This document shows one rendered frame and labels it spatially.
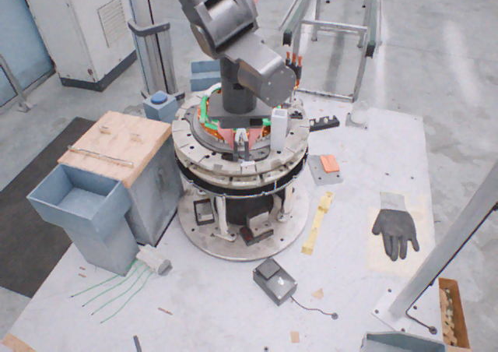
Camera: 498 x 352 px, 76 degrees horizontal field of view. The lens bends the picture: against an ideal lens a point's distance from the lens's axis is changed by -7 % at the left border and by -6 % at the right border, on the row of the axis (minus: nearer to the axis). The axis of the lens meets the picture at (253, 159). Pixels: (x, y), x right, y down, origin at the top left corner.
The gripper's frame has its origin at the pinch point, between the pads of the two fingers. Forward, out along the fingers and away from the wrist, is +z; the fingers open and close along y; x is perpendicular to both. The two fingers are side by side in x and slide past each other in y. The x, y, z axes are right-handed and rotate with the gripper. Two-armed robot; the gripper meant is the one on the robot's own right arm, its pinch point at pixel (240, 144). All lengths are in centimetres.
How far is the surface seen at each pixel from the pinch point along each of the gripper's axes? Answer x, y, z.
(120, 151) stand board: 10.1, -27.8, 10.3
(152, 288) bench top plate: -9.6, -23.5, 38.9
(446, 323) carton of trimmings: 0, 86, 107
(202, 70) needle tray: 51, -13, 14
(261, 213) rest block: 6.1, 4.5, 29.6
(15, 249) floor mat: 47, -126, 115
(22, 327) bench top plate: -19, -53, 39
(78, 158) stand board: 8.1, -37.4, 10.3
